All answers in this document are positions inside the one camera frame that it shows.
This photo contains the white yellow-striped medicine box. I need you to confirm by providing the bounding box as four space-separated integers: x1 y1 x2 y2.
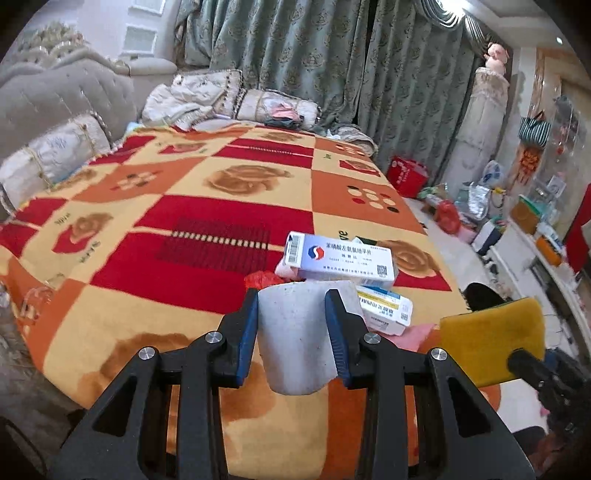
358 285 413 337

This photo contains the blue white medicine box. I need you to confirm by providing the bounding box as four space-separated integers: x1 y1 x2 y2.
283 232 399 282

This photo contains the lace-covered standing air conditioner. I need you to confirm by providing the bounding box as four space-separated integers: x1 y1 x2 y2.
438 67 511 199

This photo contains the grey tufted headboard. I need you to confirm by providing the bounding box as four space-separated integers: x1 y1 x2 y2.
0 23 139 162

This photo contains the red plastic bag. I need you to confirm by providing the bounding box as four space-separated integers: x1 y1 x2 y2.
244 270 289 291
434 200 462 234

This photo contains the silver foil bag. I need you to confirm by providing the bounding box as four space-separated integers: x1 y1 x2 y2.
466 182 492 220

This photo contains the red gift bag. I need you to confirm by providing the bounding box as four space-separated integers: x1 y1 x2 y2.
386 156 430 199

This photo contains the white embroidered bolster pillow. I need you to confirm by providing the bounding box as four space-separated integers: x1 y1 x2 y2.
0 113 114 208

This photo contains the white folded quilt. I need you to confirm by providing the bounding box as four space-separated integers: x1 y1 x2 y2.
141 83 218 130

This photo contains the folded patterned bedspread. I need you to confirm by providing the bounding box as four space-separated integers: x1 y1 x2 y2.
323 124 379 155

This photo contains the white low cabinet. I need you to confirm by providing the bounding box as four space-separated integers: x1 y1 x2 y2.
489 217 591 333

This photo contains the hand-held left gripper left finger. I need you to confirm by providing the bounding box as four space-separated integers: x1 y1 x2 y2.
48 287 259 480

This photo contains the pink paper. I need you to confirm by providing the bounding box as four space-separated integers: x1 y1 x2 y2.
396 323 437 354

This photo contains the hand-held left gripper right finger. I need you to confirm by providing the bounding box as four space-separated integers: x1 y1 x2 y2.
324 288 539 480

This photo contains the tasselled embroidered cushion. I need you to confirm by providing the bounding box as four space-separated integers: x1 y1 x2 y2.
173 69 244 126

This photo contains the gold tin box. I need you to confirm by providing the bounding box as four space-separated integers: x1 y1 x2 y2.
510 196 541 234

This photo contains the pink pig plush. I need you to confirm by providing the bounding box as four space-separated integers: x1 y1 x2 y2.
484 41 511 75

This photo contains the grey paper cup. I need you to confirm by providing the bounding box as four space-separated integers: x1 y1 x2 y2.
256 281 370 396

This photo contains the red hanging ornament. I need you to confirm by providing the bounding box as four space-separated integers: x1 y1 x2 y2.
519 143 542 185

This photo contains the striped tote bag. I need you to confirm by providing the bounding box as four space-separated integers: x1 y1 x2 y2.
518 111 550 148

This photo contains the green patterned curtain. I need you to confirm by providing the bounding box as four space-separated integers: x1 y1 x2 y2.
358 0 485 195
178 0 370 134

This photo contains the yellow sponge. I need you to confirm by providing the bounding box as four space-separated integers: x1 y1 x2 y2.
438 298 546 389

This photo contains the red orange printed blanket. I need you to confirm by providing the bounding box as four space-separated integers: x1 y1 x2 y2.
0 124 502 480

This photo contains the white wardrobe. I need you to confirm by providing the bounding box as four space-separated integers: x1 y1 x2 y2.
88 0 181 77

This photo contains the pile of clothes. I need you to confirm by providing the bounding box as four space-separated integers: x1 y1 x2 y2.
263 102 305 130

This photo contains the white plastic bag blue print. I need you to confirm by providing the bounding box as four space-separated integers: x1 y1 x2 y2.
482 160 506 188

